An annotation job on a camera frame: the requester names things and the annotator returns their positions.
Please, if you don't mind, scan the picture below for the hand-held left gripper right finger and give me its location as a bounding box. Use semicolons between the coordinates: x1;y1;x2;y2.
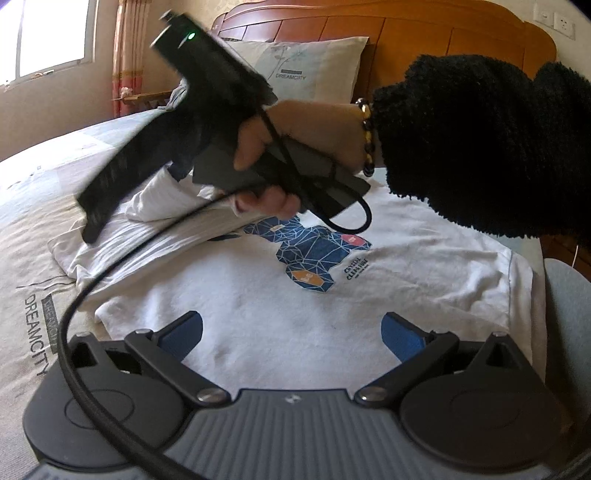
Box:
355;311;521;409

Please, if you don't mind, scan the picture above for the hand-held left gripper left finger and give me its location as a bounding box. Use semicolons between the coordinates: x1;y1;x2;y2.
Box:
62;310;232;409

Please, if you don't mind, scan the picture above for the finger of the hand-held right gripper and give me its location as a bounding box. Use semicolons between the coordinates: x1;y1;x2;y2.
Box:
82;216;112;245

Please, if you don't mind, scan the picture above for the white printed sweatshirt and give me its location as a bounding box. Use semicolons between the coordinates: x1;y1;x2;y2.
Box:
48;164;536;384

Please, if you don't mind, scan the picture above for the person's right hand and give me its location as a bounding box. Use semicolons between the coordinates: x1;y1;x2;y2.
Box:
233;99;372;219

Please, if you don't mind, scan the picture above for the grey cloth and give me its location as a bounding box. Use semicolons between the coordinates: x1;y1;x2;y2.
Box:
157;80;191;112

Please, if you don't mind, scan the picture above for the pastel patchwork bedsheet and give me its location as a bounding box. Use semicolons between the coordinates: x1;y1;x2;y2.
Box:
0;108;546;462

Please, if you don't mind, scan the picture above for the wooden side table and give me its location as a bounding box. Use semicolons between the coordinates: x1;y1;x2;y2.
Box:
115;89;178;110

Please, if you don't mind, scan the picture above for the orange checked curtain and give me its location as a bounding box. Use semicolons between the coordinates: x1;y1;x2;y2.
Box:
111;0;154;118

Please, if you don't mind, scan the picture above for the pale printed pillow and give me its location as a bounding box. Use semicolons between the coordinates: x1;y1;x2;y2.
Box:
222;37;370;104

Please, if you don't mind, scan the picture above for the person's grey clothing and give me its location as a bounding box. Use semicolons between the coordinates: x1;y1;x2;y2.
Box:
542;257;591;480

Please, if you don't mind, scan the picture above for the window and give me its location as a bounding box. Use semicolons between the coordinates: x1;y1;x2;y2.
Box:
0;0;100;86

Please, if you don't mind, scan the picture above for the wooden bed headboard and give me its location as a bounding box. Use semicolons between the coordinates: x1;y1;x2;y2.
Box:
210;0;559;121

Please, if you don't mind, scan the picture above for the right hand-held gripper cable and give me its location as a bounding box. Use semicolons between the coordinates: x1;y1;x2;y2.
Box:
55;108;372;480

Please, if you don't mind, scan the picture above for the beaded bracelet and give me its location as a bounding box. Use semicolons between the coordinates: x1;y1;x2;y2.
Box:
355;97;378;178

